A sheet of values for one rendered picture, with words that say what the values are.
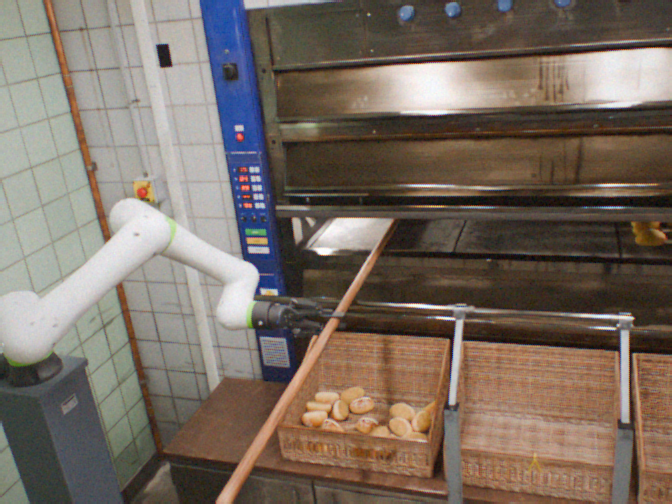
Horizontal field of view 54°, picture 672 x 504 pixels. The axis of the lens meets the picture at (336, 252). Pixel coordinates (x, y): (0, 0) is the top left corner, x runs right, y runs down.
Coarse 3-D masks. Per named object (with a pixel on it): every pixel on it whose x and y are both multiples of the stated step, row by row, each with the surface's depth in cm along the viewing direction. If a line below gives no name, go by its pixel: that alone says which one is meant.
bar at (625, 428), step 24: (432, 312) 212; (456, 312) 208; (480, 312) 206; (504, 312) 204; (528, 312) 202; (552, 312) 200; (576, 312) 198; (456, 336) 207; (624, 336) 192; (456, 360) 204; (624, 360) 190; (456, 384) 201; (624, 384) 187; (456, 408) 197; (624, 408) 185; (456, 432) 199; (624, 432) 182; (456, 456) 203; (624, 456) 185; (456, 480) 206; (624, 480) 188
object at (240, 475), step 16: (384, 240) 259; (368, 272) 235; (352, 288) 221; (336, 320) 202; (320, 336) 193; (320, 352) 188; (304, 368) 178; (288, 400) 166; (272, 416) 160; (272, 432) 156; (256, 448) 149; (240, 464) 145; (240, 480) 141; (224, 496) 136
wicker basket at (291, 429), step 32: (352, 352) 267; (384, 352) 263; (416, 352) 258; (448, 352) 249; (320, 384) 273; (384, 384) 265; (416, 384) 260; (448, 384) 254; (288, 416) 243; (352, 416) 259; (384, 416) 257; (288, 448) 238; (352, 448) 229; (384, 448) 225; (416, 448) 221
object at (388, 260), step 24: (360, 264) 256; (384, 264) 253; (408, 264) 250; (432, 264) 246; (456, 264) 243; (480, 264) 240; (504, 264) 238; (528, 264) 235; (552, 264) 232; (576, 264) 229; (600, 264) 227; (624, 264) 224; (648, 264) 222
